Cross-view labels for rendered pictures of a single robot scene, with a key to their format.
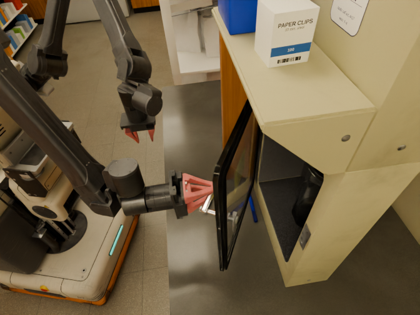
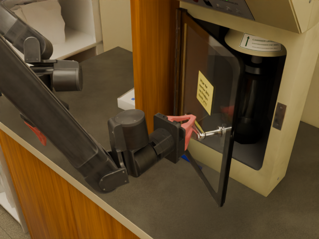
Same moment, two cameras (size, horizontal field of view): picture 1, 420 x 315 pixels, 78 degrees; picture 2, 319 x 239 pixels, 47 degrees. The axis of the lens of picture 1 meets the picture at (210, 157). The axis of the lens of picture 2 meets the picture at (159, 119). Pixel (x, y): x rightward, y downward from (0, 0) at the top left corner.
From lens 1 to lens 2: 53 cm
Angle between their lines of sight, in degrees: 34
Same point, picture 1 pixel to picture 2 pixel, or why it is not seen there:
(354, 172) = (309, 29)
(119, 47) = (16, 28)
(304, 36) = not seen: outside the picture
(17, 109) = (26, 79)
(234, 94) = (148, 46)
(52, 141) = (60, 110)
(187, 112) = not seen: hidden behind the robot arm
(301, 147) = (298, 9)
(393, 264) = (309, 143)
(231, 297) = (238, 229)
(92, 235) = not seen: outside the picture
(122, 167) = (129, 116)
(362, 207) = (308, 65)
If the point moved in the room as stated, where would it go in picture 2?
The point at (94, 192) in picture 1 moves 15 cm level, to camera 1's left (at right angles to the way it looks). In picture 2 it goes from (105, 159) to (28, 203)
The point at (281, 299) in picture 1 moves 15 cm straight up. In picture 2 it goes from (271, 206) to (282, 163)
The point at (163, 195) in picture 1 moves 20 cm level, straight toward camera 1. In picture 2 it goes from (164, 136) to (262, 169)
